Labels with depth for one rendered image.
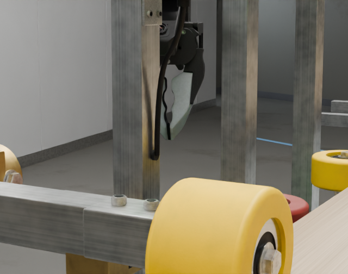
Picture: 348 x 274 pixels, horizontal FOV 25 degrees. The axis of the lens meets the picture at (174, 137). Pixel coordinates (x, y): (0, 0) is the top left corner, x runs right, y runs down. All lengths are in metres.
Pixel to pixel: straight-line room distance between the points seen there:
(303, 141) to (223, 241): 0.86
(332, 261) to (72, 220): 0.19
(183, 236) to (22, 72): 5.05
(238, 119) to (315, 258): 0.45
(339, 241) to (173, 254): 0.23
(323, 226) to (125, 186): 0.23
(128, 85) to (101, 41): 5.62
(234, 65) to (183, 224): 0.60
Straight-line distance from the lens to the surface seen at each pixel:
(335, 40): 8.88
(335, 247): 0.60
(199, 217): 0.41
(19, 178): 0.61
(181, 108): 1.01
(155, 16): 0.78
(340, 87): 8.85
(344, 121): 1.97
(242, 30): 0.99
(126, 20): 0.77
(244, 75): 0.99
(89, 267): 0.75
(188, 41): 1.00
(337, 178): 0.90
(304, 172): 1.26
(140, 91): 0.77
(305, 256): 0.58
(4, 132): 5.30
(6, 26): 5.29
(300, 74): 1.24
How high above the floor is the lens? 1.07
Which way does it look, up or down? 9 degrees down
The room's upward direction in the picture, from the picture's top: straight up
